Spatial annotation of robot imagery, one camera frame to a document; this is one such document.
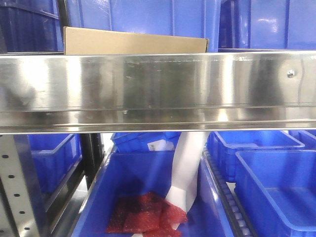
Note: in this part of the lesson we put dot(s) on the large blue bin upper middle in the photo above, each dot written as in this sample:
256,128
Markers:
186,18

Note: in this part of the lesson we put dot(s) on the red bubble wrap sheet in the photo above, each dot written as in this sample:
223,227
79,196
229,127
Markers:
148,214

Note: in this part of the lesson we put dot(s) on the black roller track rail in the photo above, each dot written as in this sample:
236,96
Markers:
237,219

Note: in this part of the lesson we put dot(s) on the blue bin centre back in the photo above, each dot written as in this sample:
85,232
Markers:
126,142

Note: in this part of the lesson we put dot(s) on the blue bin lower right front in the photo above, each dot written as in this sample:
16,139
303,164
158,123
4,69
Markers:
277,190

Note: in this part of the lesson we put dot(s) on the blue bin far right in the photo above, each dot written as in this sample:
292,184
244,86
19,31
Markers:
307,137

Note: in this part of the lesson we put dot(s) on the stainless steel shelf rail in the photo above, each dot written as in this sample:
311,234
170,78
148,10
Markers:
51,93

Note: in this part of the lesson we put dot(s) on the screw on shelf rail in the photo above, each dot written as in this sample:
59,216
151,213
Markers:
291,74

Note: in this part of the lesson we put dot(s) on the tall brown cardboard box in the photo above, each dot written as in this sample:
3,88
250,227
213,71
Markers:
84,41

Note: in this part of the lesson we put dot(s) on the blue bin lower left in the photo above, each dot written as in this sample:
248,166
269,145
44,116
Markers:
54,155

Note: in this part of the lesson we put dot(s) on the perforated metal shelf upright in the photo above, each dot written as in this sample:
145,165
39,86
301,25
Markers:
21,186

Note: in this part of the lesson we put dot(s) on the blue bin lower centre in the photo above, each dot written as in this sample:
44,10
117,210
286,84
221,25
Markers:
134,174

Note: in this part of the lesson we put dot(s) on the white paper label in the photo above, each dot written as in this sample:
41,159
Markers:
161,145

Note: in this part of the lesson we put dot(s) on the blue bin lower right back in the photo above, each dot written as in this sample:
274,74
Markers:
223,146

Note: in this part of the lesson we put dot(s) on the blue bin upper right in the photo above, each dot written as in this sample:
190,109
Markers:
268,24

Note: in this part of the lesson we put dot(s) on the dark blue bin upper left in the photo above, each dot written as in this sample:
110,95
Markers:
30,25

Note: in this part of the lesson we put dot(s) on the black shelf post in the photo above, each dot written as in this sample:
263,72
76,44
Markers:
92,150

